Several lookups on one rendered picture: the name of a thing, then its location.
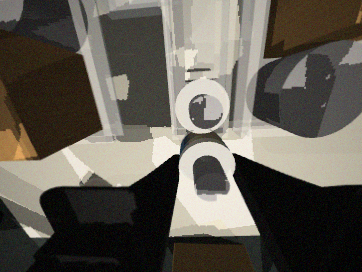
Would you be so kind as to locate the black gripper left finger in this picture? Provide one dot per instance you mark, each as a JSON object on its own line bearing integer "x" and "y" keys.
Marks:
{"x": 145, "y": 209}

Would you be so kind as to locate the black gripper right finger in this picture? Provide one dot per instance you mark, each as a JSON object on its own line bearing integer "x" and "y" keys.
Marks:
{"x": 303, "y": 225}

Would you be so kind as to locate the small jar with blue cap and dark label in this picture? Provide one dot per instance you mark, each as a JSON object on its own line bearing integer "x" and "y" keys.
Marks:
{"x": 97, "y": 182}

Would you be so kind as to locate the dark grey cylinder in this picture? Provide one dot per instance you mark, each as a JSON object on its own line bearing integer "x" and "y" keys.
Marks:
{"x": 49, "y": 21}
{"x": 313, "y": 93}

